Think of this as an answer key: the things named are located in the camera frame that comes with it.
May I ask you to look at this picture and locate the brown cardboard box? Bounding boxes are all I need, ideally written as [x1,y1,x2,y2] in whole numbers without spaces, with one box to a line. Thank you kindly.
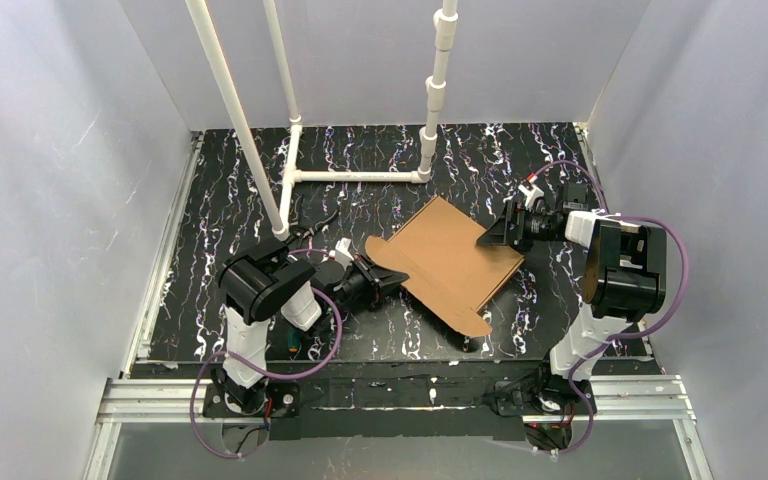
[364,196,524,337]

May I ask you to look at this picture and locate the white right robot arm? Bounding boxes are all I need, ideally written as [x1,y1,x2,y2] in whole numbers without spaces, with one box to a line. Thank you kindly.
[476,184,667,383]

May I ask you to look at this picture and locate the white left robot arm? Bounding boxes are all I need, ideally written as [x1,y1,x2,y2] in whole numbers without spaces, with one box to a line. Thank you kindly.
[211,238,410,410]

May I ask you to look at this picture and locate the black grey pliers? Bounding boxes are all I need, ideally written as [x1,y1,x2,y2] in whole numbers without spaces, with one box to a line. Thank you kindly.
[288,211,340,241]

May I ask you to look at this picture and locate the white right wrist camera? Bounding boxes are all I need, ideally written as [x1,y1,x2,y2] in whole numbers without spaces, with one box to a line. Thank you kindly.
[518,174,545,211]

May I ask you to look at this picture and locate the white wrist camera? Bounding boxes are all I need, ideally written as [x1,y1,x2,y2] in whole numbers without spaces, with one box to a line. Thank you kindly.
[518,174,545,211]
[330,238,354,268]

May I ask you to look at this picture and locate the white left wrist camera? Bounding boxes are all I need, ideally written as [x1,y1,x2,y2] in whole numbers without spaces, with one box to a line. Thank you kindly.
[330,238,354,268]

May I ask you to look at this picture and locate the green handled screwdriver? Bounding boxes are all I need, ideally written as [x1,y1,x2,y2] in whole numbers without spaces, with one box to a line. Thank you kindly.
[287,330,302,354]

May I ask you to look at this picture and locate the white PVC pipe frame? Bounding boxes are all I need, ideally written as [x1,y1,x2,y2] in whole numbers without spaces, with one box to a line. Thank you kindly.
[185,0,462,243]

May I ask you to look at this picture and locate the black front mounting rail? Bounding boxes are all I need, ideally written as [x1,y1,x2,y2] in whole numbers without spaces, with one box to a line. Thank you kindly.
[195,360,597,441]

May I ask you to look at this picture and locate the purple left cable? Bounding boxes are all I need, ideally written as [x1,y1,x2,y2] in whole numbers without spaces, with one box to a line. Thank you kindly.
[189,248,344,461]

